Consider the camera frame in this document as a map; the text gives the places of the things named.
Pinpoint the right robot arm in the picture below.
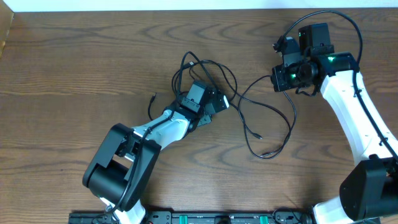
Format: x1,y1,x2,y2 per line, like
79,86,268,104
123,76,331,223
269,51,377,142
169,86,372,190
271,23,397,223

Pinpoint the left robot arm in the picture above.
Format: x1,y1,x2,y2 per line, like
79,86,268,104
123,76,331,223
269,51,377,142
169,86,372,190
82,81,229,223

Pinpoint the left camera cable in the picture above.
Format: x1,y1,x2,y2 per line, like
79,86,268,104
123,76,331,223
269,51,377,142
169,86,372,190
105,51,218,215

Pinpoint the black usb cable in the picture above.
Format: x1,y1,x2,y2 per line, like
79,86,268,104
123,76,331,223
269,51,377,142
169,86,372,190
147,58,298,160

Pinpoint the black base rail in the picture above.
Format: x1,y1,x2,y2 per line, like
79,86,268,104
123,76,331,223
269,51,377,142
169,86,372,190
67,209,315,224

